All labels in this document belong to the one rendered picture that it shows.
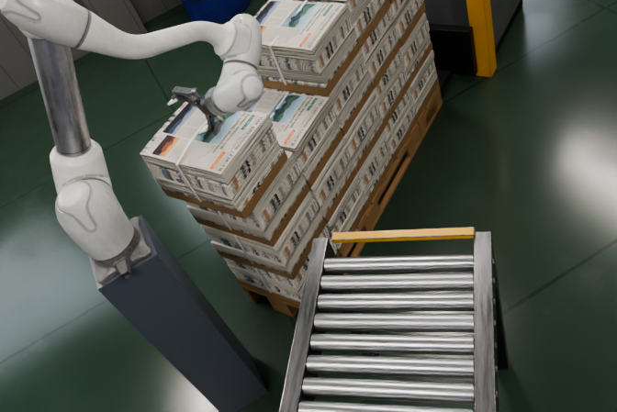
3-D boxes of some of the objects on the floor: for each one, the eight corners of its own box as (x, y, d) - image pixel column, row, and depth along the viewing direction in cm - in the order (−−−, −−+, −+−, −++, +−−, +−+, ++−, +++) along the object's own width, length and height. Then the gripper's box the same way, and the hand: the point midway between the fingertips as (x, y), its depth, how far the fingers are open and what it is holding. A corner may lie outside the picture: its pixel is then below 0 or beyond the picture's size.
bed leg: (493, 355, 239) (476, 255, 192) (509, 355, 237) (496, 254, 190) (494, 370, 236) (476, 271, 188) (510, 370, 234) (496, 271, 186)
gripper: (180, 80, 184) (151, 96, 201) (237, 139, 194) (205, 150, 211) (195, 63, 188) (164, 82, 205) (250, 122, 197) (217, 135, 214)
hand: (186, 116), depth 207 cm, fingers open, 13 cm apart
